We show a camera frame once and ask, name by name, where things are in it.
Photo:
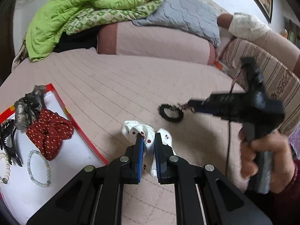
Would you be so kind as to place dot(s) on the pink quilted bed cover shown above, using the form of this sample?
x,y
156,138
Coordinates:
x,y
103,91

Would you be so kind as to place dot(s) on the person's right hand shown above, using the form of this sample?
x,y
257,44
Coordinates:
x,y
283,167

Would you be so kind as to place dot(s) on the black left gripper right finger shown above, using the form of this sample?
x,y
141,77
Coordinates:
x,y
203,195

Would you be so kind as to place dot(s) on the red polka dot scrunchie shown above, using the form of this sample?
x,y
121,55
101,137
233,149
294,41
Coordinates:
x,y
48,132

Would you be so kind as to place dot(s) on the black plastic hair claw clip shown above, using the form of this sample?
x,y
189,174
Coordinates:
x,y
7,132

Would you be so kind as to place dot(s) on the white patterned cloth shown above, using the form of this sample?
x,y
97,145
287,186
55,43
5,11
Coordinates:
x,y
247,26

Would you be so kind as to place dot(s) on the white cherry print scrunchie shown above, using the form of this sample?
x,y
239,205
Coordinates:
x,y
130,129

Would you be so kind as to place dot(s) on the red rimmed white tray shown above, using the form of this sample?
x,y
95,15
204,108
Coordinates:
x,y
46,163

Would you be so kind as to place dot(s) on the striped floral cushion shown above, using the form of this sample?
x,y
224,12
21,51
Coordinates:
x,y
280,82

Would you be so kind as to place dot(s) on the grey brown satin scrunchie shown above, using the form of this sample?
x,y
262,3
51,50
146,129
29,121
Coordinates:
x,y
29,107

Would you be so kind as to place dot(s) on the pink bolster pillow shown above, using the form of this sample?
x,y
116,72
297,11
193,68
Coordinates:
x,y
124,38

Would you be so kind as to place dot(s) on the orange white small packet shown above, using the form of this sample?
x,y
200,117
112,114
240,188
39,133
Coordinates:
x,y
221,67

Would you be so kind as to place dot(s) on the green quilted blanket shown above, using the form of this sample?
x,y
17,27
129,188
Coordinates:
x,y
56,17

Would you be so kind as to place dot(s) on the pink headboard bolster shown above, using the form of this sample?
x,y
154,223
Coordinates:
x,y
275,44

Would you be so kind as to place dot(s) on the grey quilted pillow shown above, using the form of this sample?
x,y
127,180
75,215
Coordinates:
x,y
190,16

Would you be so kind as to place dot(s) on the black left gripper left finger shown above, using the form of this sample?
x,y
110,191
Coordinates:
x,y
94,195

